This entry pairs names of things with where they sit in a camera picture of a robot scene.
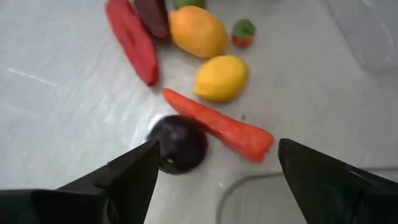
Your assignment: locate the yellow lemon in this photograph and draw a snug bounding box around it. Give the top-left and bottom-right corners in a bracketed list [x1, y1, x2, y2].
[193, 55, 249, 103]

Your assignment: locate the round green lime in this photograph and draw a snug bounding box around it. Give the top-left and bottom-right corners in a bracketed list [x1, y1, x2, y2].
[173, 0, 206, 9]

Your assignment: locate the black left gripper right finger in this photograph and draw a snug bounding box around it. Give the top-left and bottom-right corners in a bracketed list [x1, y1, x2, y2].
[278, 138, 398, 224]

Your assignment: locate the red chili pepper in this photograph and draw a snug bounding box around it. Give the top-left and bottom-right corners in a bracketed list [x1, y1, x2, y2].
[105, 0, 160, 87]

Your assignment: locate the orange carrot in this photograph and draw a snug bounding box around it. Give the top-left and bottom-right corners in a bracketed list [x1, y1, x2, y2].
[162, 88, 275, 164]

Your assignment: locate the orange lemon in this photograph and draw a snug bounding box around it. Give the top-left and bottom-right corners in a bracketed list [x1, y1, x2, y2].
[167, 5, 230, 59]

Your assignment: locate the dark purple plum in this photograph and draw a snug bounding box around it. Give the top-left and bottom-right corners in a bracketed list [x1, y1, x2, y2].
[146, 114, 208, 175]

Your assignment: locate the clear plastic basket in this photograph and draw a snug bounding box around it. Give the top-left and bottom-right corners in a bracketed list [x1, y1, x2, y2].
[323, 0, 398, 75]
[216, 167, 398, 224]

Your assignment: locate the red strawberry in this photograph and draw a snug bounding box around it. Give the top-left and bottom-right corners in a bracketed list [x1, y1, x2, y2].
[231, 18, 257, 50]

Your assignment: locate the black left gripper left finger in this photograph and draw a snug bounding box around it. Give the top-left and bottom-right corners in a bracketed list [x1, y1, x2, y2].
[30, 139, 161, 224]

